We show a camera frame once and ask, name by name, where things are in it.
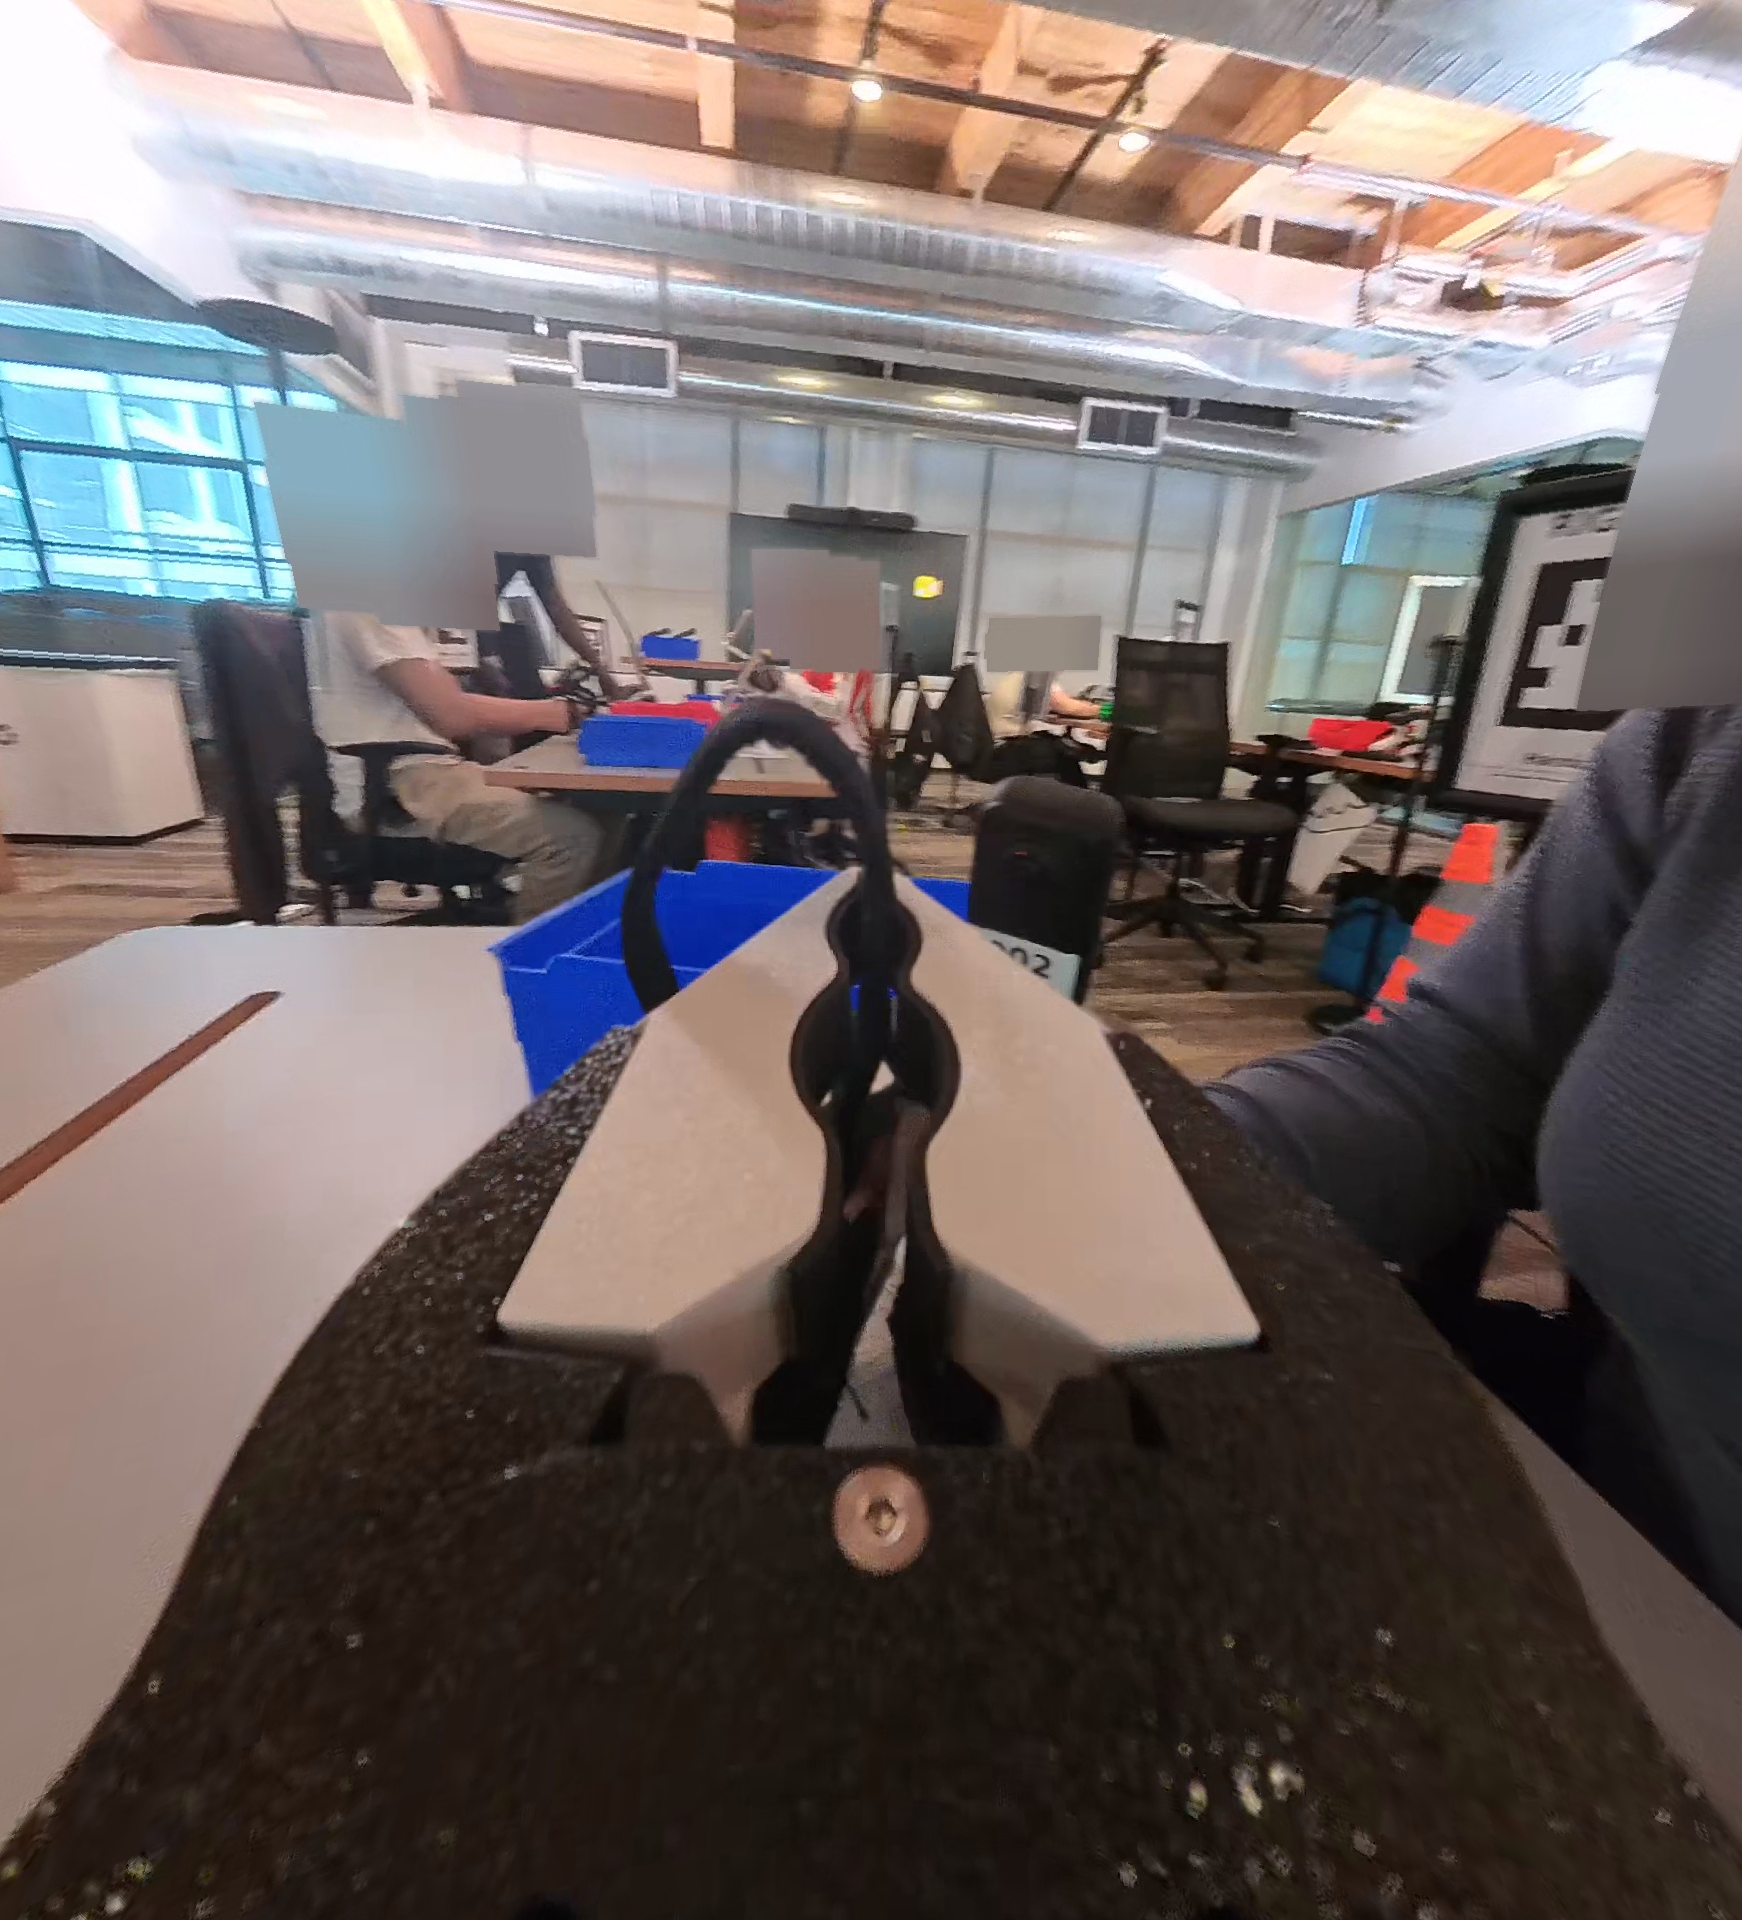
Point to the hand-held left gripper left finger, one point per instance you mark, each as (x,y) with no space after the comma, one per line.
(616,1201)

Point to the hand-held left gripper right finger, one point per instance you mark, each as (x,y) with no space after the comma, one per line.
(1081,1201)

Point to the person's right forearm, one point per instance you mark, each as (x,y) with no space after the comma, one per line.
(1426,1020)

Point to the blue plastic bin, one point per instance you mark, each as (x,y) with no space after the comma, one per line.
(571,976)

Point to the black rolling case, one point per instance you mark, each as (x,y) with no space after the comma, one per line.
(1044,869)

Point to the teal bag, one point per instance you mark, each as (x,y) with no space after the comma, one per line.
(1362,945)

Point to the wooden office desk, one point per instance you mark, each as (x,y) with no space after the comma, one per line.
(557,774)

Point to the small blue parts bin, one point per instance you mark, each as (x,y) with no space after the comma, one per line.
(643,738)

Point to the orange traffic cone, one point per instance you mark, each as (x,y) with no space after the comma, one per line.
(1463,886)

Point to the red bin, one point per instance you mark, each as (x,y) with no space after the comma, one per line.
(1349,733)

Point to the office chair with dark jacket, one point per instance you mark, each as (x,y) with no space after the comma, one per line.
(249,750)

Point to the person's blue-grey sweater torso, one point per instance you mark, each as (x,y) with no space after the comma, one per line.
(1710,1125)

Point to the black-framed tag board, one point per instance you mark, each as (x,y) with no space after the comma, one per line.
(1501,645)

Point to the white cabinet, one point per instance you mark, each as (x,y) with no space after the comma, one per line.
(76,750)

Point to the white air vent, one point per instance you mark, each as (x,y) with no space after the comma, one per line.
(1121,424)
(625,364)

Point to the dark wall screen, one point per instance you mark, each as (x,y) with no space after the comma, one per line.
(841,585)

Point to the silver air duct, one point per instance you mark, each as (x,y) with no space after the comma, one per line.
(812,239)

